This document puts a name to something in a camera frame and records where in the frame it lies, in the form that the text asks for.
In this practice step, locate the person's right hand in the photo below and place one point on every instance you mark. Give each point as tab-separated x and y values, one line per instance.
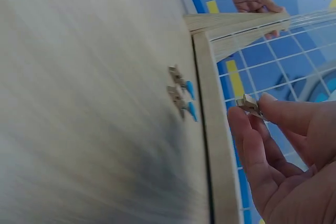
294	190

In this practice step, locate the wooden frame with white grid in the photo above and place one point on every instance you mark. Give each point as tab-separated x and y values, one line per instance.
210	108

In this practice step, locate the wooden clothespin with blue tip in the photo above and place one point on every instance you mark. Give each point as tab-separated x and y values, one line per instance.
181	103
179	78

